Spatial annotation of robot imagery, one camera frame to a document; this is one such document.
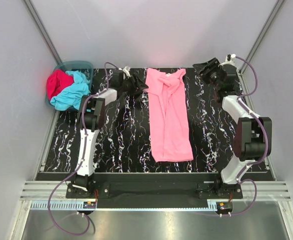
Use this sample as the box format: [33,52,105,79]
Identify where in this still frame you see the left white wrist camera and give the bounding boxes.
[119,66,131,78]

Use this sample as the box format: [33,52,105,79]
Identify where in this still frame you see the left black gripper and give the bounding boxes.
[120,73,148,97]

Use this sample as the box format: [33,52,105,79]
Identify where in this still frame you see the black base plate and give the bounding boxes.
[66,172,243,210]

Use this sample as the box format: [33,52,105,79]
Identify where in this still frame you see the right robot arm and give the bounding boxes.
[193,54,272,198]

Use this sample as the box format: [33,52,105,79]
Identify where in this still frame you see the cyan t shirt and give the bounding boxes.
[48,70,92,111]

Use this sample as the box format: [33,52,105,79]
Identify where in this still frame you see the left corner aluminium post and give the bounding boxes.
[22,0,62,65]

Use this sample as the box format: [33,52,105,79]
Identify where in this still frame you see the pink t shirt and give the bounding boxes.
[146,68,194,163]

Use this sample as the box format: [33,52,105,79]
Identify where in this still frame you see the corner aluminium post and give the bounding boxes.
[246,0,287,63]
[22,0,62,65]

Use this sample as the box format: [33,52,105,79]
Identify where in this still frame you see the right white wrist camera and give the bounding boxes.
[224,53,237,66]

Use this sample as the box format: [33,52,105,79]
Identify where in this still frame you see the right corner aluminium post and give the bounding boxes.
[246,0,287,63]

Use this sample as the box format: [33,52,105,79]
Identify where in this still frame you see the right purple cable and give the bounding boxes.
[196,56,270,217]

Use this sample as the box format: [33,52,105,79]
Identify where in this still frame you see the aluminium frame rail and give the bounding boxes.
[20,181,291,201]

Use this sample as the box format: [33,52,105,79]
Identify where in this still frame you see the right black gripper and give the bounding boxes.
[192,58,222,90]

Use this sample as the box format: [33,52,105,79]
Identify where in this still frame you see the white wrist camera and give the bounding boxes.
[224,53,237,66]
[119,66,131,78]

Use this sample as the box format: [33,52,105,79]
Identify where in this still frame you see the teal plastic basket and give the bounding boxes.
[45,60,94,111]

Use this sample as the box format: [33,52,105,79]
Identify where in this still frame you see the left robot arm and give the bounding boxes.
[69,66,148,198]

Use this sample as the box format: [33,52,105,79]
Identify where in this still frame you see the red t shirt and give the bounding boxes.
[46,69,74,101]

